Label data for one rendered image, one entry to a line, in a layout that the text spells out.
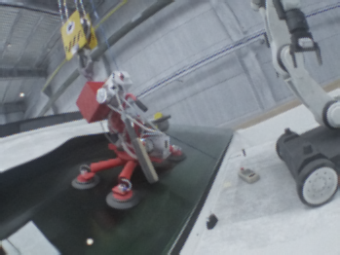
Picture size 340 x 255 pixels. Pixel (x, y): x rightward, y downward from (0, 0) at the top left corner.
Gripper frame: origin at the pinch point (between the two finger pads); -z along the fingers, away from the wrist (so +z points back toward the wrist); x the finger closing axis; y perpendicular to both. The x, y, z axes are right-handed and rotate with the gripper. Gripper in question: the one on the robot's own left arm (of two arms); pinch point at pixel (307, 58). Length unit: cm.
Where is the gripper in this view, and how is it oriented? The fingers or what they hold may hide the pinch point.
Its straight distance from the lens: 73.8
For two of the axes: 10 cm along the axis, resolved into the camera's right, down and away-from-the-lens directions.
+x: -8.9, 1.1, 4.4
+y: -4.2, 1.6, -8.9
